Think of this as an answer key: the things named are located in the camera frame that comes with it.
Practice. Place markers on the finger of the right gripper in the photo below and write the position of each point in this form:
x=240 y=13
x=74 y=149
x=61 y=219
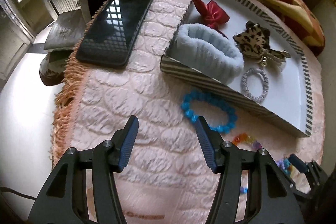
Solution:
x=298 y=163

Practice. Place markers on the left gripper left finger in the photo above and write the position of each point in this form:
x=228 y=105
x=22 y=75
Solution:
x=63 y=197

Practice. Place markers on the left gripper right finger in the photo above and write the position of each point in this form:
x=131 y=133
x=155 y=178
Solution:
x=269 y=195

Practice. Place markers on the leopard print bow with bell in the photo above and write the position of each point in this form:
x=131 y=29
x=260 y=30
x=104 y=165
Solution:
x=254 y=44

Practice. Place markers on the light blue fluffy scrunchie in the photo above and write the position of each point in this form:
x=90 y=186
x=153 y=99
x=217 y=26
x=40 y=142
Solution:
x=208 y=51

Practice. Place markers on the red satin bow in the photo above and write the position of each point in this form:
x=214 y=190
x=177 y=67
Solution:
x=212 y=14

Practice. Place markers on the striped black white tray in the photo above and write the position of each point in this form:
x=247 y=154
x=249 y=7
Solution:
x=289 y=102

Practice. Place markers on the pink quilted table cover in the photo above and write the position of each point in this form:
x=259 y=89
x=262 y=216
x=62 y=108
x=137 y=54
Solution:
x=167 y=180

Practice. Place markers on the black smartphone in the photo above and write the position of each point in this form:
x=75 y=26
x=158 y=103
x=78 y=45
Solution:
x=110 y=39

